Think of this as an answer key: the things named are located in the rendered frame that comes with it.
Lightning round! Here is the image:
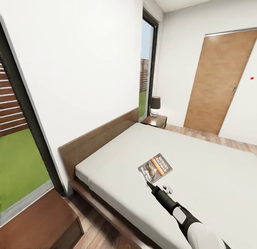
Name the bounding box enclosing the hardback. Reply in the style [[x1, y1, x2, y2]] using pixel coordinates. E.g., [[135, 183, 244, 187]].
[[138, 153, 173, 186]]

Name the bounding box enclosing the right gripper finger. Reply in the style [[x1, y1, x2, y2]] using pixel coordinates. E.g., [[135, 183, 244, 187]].
[[147, 181, 155, 190]]

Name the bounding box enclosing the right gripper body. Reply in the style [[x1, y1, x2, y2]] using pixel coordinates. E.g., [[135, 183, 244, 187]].
[[151, 186, 171, 208]]

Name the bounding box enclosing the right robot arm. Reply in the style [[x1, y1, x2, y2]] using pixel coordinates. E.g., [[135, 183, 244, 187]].
[[147, 181, 232, 249]]

